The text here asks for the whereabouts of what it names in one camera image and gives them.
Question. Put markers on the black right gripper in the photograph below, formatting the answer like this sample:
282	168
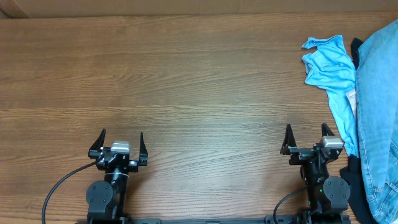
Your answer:
301	154

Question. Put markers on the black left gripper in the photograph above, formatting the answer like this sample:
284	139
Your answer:
95	152

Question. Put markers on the light blue denim jeans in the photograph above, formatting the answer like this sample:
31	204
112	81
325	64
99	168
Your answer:
376	96

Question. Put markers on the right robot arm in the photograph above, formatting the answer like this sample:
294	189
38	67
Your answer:
327	195

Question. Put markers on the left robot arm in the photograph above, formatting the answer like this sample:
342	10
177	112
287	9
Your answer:
106	198

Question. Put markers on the white pink cloth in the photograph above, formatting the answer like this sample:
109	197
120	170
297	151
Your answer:
351	97

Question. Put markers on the light blue t-shirt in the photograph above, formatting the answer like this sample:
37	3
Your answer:
331	69

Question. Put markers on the black garment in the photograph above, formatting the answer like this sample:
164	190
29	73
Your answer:
361	172

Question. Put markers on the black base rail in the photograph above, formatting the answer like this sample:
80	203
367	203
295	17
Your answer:
283	219

